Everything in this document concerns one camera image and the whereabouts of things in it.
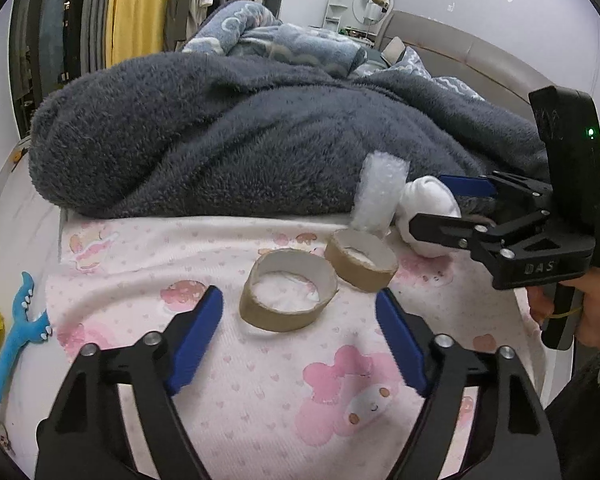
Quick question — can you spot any white sock ball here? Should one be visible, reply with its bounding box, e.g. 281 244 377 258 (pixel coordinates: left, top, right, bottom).
396 176 460 259

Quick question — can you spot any cardboard tape ring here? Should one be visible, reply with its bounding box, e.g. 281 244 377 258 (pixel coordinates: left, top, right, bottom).
322 227 400 294
238 247 340 334

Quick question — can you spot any person's right hand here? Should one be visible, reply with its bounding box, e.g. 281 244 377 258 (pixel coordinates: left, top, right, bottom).
526 266 600 369

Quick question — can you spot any pink cartoon bed sheet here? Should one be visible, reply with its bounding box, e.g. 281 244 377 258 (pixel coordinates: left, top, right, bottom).
45 217 545 479

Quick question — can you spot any grey upholstered headboard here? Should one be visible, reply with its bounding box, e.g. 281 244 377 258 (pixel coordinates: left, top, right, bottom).
375 11 552 120

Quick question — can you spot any dark grey fleece blanket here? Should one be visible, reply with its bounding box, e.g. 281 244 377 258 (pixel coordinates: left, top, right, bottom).
29 53 548 219

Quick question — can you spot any white dressing table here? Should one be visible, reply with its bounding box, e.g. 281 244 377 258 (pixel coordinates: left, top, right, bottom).
322 0 374 46

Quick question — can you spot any blue plush slingshot toy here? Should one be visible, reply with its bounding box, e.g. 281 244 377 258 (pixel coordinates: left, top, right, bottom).
0 271 53 404

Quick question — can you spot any light blue patterned blanket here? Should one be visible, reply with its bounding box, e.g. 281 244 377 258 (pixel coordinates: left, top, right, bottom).
182 0 367 78

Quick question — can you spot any yellow curtain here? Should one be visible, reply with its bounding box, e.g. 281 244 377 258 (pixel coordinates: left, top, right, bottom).
104 0 168 67

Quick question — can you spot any dark balcony door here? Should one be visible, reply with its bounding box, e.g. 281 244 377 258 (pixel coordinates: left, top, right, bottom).
8 0 83 138

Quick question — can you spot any grey curtain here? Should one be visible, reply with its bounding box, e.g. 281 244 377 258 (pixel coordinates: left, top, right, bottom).
80 0 108 75

